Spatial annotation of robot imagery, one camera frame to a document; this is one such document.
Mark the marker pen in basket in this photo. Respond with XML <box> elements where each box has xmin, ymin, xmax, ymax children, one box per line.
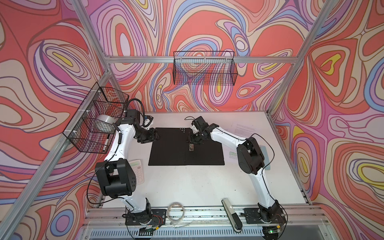
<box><xmin>103</xmin><ymin>134</ymin><xmax>110</xmax><ymax>152</ymax></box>

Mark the grey blue hole punch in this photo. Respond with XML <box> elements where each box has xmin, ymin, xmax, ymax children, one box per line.
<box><xmin>260</xmin><ymin>145</ymin><xmax>271</xmax><ymax>171</ymax></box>

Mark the aluminium frame rail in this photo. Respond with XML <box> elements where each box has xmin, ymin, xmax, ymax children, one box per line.
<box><xmin>79</xmin><ymin>205</ymin><xmax>337</xmax><ymax>240</ymax></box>

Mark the printed paper sheets stack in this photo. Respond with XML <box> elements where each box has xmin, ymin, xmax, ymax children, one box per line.
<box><xmin>222</xmin><ymin>123</ymin><xmax>257</xmax><ymax>164</ymax></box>

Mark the white and black stapler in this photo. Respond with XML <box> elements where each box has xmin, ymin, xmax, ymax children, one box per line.
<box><xmin>222</xmin><ymin>198</ymin><xmax>243</xmax><ymax>233</ymax></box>

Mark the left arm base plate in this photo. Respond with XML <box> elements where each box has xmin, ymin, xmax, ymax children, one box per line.
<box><xmin>122</xmin><ymin>209</ymin><xmax>167</xmax><ymax>227</ymax></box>

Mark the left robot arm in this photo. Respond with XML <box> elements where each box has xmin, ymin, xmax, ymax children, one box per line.
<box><xmin>95</xmin><ymin>109</ymin><xmax>160</xmax><ymax>225</ymax></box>

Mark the left black wire basket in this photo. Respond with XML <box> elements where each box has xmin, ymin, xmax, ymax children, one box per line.
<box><xmin>63</xmin><ymin>83</ymin><xmax>129</xmax><ymax>154</ymax></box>

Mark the rear black wire basket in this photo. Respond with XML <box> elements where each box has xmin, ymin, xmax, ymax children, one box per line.
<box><xmin>173</xmin><ymin>50</ymin><xmax>238</xmax><ymax>86</ymax></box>

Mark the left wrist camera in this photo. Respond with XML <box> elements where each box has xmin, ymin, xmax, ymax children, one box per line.
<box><xmin>143</xmin><ymin>115</ymin><xmax>154</xmax><ymax>128</ymax></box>

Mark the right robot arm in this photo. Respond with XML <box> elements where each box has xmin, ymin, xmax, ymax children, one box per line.
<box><xmin>189</xmin><ymin>116</ymin><xmax>288</xmax><ymax>224</ymax></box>

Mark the white coiled cable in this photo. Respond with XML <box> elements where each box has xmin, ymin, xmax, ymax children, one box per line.
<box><xmin>166</xmin><ymin>202</ymin><xmax>186</xmax><ymax>223</ymax></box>

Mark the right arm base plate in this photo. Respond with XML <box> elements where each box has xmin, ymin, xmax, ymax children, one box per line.
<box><xmin>241</xmin><ymin>208</ymin><xmax>287</xmax><ymax>225</ymax></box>

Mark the silver tape roll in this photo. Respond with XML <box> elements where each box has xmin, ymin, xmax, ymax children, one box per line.
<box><xmin>95</xmin><ymin>115</ymin><xmax>117</xmax><ymax>128</ymax></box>

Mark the black wire basket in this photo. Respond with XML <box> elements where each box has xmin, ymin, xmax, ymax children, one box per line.
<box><xmin>173</xmin><ymin>50</ymin><xmax>238</xmax><ymax>86</ymax></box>
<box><xmin>63</xmin><ymin>83</ymin><xmax>129</xmax><ymax>154</ymax></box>

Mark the pink white calculator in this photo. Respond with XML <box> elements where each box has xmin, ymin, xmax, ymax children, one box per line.
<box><xmin>129</xmin><ymin>160</ymin><xmax>145</xmax><ymax>185</ymax></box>

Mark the white and black file folder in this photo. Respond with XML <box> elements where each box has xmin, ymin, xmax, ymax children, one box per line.
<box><xmin>148</xmin><ymin>128</ymin><xmax>225</xmax><ymax>166</ymax></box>

